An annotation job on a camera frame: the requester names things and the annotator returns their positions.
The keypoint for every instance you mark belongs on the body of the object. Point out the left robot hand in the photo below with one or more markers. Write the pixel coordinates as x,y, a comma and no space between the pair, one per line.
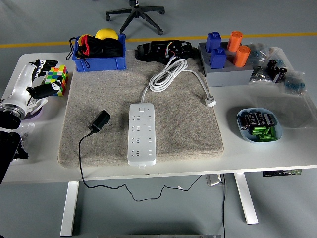
21,83

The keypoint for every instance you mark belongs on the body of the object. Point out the purple dish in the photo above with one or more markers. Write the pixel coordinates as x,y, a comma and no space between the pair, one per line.
34,116

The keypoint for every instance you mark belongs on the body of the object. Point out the multicoloured puzzle cube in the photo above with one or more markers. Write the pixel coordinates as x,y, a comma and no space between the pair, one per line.
59,72

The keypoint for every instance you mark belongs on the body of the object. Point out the clear bag of small hardware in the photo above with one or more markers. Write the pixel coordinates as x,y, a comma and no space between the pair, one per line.
27,141

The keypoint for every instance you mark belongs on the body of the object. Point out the blue plastic bin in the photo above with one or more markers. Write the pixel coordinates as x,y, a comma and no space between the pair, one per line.
99,64

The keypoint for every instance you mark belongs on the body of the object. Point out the yellow ball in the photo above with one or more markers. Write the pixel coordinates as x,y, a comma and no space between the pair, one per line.
106,34

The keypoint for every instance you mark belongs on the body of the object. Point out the white table leg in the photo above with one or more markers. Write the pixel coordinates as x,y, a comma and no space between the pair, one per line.
69,208
246,198

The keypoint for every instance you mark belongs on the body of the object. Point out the black office chair base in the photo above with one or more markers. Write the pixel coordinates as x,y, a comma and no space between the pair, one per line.
136,12

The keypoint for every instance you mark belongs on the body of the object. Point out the black electronic device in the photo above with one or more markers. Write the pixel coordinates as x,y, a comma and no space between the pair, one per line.
158,49

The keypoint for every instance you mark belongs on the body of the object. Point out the grey-brown mat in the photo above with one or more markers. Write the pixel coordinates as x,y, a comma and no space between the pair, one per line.
185,119

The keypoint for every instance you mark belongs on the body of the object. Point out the blue peg block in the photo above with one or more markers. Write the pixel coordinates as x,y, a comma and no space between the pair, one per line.
218,59
213,42

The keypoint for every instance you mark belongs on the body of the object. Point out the grey block base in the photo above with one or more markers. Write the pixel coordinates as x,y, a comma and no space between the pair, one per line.
227,77

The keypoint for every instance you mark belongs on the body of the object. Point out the metal plate under table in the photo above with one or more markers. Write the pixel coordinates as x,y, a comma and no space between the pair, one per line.
213,180

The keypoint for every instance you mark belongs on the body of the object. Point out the orange cylinder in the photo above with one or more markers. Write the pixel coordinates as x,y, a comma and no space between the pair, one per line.
242,56
234,41

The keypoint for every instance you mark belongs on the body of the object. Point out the pile of black capacitors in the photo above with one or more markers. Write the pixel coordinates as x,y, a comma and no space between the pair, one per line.
255,119

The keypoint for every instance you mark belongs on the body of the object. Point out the clear bag of metal screws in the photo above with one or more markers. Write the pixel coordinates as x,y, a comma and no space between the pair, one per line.
258,75

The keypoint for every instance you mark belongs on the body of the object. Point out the clear bag of blue resistors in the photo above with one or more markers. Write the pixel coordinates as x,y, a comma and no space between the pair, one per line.
258,53

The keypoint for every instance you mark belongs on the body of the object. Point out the pile of green batteries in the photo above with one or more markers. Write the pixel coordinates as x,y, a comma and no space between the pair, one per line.
263,134

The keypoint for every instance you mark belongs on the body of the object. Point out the clear bag of black capacitors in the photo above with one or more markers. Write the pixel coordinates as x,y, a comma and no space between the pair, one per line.
277,70

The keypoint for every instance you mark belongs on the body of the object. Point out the light blue dish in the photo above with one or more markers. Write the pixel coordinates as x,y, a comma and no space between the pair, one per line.
278,129

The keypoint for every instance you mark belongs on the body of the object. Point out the clear bag of blue parts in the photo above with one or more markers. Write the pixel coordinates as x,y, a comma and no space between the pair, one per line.
294,84

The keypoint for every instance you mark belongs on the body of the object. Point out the black table control box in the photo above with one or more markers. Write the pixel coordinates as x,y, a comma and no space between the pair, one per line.
282,173

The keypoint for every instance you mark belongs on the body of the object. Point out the large clear plastic bag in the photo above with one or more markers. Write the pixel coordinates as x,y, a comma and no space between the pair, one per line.
304,109

